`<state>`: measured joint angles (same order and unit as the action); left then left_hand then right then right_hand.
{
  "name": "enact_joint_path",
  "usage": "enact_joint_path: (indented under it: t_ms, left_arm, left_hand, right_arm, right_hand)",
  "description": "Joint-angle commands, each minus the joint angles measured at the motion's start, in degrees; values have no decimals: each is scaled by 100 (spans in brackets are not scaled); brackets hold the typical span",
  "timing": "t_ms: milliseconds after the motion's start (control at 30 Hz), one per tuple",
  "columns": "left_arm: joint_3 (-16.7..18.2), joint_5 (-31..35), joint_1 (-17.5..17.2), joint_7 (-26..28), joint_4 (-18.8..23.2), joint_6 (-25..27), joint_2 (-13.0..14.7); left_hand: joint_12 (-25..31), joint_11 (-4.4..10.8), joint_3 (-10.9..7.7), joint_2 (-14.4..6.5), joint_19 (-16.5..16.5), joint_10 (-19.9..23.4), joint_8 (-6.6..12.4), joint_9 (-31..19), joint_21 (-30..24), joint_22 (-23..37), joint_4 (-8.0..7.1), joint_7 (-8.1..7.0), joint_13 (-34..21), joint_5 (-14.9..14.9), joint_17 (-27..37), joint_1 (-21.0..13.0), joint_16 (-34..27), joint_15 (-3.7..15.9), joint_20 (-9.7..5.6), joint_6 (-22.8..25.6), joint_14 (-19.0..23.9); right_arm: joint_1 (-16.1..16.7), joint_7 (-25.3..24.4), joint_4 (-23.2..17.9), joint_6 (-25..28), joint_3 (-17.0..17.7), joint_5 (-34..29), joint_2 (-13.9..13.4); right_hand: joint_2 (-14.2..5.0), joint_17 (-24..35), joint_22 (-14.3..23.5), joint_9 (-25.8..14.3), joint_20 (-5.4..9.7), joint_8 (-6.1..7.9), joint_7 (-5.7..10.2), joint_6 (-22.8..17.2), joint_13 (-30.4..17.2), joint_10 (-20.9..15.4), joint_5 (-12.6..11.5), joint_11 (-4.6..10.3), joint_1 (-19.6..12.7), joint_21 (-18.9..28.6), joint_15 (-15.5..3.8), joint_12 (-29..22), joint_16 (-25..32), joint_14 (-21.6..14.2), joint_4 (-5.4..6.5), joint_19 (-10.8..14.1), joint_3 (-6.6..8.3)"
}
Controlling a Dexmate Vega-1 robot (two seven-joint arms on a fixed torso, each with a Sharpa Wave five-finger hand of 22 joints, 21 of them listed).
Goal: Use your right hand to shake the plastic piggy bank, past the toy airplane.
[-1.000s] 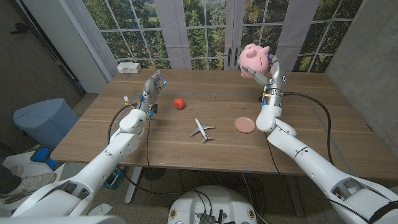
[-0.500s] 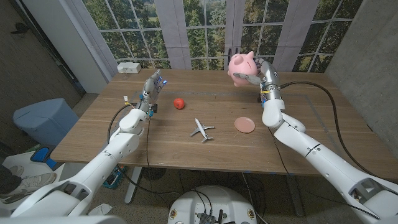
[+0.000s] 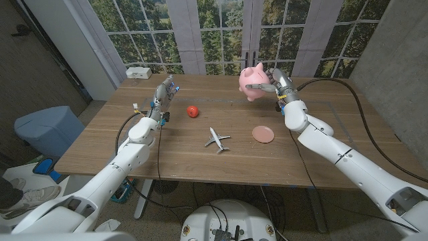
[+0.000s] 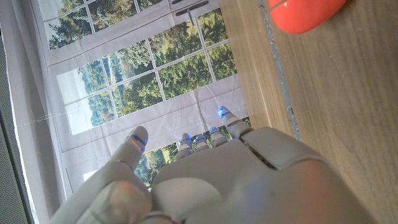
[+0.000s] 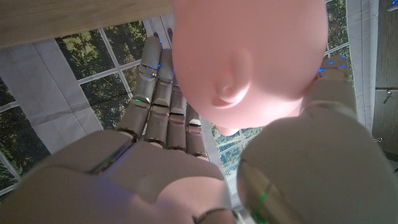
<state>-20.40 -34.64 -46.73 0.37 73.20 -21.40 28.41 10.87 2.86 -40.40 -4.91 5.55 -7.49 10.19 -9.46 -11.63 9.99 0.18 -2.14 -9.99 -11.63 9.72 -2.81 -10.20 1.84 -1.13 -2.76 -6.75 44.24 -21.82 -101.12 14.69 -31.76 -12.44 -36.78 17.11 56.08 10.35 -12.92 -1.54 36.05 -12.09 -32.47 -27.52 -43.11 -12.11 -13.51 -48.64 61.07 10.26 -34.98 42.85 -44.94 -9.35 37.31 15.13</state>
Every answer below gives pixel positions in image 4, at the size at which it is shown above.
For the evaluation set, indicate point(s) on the grey tape outline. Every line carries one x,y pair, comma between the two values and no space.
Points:
281,77

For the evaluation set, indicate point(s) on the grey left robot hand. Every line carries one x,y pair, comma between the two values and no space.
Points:
236,183

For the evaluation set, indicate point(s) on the red toy tomato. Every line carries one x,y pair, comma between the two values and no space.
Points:
304,15

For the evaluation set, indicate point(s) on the printed window backdrop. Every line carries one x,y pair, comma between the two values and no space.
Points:
133,77

